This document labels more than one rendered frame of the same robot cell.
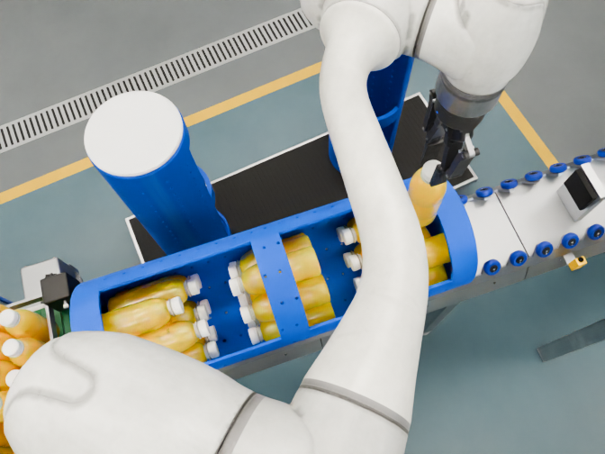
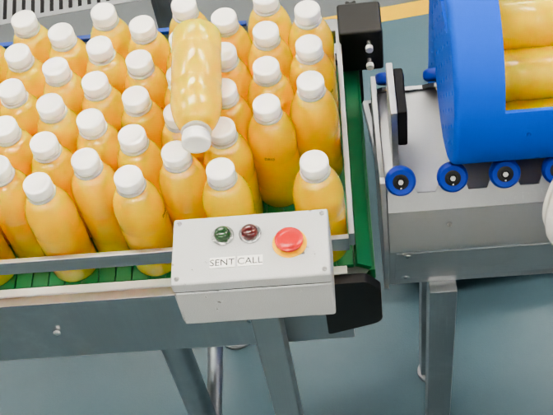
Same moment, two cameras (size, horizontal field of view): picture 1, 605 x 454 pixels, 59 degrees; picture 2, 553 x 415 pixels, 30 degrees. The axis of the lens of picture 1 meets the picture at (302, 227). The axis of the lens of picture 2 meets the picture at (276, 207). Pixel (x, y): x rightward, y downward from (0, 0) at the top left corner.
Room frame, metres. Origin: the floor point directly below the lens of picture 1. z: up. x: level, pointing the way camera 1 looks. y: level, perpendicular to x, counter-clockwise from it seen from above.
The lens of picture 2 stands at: (-0.76, 0.38, 2.17)
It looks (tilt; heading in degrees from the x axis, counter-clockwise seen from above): 54 degrees down; 22
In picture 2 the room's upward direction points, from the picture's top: 11 degrees counter-clockwise
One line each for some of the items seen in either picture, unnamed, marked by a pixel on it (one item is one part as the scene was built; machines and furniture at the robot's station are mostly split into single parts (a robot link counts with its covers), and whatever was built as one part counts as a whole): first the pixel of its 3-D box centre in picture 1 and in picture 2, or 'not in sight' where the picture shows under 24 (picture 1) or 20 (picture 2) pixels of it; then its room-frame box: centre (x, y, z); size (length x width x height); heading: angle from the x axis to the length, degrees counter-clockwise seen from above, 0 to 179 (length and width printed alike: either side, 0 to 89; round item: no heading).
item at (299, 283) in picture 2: not in sight; (254, 266); (-0.09, 0.69, 1.05); 0.20 x 0.10 x 0.10; 104
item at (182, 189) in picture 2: not in sight; (188, 198); (0.04, 0.83, 0.99); 0.07 x 0.07 x 0.19
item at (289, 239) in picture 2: not in sight; (289, 240); (-0.08, 0.64, 1.11); 0.04 x 0.04 x 0.01
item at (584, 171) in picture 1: (578, 194); not in sight; (0.56, -0.74, 1.00); 0.10 x 0.04 x 0.15; 14
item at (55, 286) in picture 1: (63, 294); (360, 41); (0.42, 0.65, 0.95); 0.10 x 0.07 x 0.10; 14
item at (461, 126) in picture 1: (457, 113); not in sight; (0.44, -0.25, 1.62); 0.08 x 0.07 x 0.09; 14
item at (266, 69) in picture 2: not in sight; (266, 69); (0.21, 0.74, 1.09); 0.04 x 0.04 x 0.02
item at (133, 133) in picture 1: (133, 131); not in sight; (0.85, 0.45, 1.03); 0.28 x 0.28 x 0.01
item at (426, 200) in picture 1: (425, 194); not in sight; (0.44, -0.25, 1.34); 0.07 x 0.07 x 0.19
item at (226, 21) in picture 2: not in sight; (224, 20); (0.30, 0.83, 1.09); 0.04 x 0.04 x 0.02
